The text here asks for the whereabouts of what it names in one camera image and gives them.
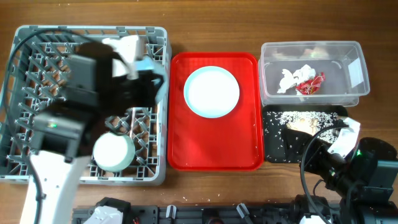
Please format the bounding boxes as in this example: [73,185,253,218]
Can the light blue plate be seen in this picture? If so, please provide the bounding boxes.
[183,66,240,119]

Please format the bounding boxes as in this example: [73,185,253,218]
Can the food scraps and rice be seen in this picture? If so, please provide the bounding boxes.
[264,110,341,162]

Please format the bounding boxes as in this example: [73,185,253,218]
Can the green bowl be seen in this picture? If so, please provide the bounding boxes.
[93,133,136,172]

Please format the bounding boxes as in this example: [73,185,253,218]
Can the white plastic fork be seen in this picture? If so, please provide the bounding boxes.
[129,108,136,139]

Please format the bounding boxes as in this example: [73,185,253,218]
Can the white tissue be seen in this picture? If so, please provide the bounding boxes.
[277,65,316,93]

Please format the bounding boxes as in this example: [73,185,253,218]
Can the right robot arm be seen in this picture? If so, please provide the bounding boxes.
[282,117,397,223]

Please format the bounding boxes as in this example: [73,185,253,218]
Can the red snack wrapper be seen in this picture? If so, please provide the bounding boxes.
[295,72,325,95]

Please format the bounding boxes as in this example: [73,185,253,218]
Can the clear plastic bin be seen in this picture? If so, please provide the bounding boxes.
[258,40,370,106]

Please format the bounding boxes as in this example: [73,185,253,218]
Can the black plastic tray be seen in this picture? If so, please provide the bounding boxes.
[262,104,351,164]

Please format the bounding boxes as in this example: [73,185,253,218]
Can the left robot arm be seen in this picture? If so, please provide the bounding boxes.
[21,39,167,223]

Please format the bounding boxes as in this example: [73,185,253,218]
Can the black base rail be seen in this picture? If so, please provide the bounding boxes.
[72,203,299,224]

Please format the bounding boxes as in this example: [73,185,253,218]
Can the red plastic tray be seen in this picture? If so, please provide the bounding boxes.
[167,52,264,172]

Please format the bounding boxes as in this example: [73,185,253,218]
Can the grey dishwasher rack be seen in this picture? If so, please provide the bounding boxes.
[1,25,172,186]

